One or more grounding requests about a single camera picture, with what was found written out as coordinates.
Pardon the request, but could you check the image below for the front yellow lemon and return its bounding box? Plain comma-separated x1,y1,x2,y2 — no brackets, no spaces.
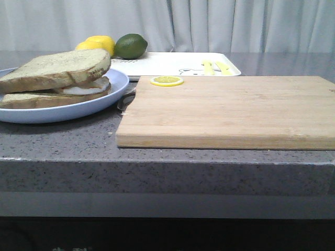
75,41,104,50

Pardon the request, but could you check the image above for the metal cutting board handle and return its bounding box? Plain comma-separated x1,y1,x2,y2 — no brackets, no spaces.
117,87,136,112

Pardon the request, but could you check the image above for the yellow plastic fork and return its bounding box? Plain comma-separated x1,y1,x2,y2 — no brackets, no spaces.
202,60,215,76

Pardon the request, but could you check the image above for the grey curtain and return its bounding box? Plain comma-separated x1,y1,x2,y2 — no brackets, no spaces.
1,1,334,53

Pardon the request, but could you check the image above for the fried egg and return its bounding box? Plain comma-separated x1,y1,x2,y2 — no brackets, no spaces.
53,76,111,95

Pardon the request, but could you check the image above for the wooden cutting board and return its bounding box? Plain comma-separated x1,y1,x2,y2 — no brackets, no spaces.
116,76,334,150

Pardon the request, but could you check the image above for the rear yellow lemon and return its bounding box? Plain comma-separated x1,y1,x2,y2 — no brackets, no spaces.
85,35,115,56

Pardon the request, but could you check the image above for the blue plate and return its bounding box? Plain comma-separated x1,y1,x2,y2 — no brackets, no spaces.
1,69,129,124

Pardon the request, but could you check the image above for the yellow lemon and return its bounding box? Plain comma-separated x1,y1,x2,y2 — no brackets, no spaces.
85,35,115,56
75,41,104,50

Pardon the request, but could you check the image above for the yellow plastic knife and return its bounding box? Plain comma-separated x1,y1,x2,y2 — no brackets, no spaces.
215,61,232,76

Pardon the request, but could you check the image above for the lemon slice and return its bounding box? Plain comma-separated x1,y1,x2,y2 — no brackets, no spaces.
150,75,184,87

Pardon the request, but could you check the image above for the white rectangular tray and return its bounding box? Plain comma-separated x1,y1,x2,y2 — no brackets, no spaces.
111,52,241,81

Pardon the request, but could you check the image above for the green lime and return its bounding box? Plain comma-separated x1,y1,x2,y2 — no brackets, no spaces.
114,33,148,60

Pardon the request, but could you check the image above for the bread slice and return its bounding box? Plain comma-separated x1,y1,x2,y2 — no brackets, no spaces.
1,49,111,94
1,84,111,109

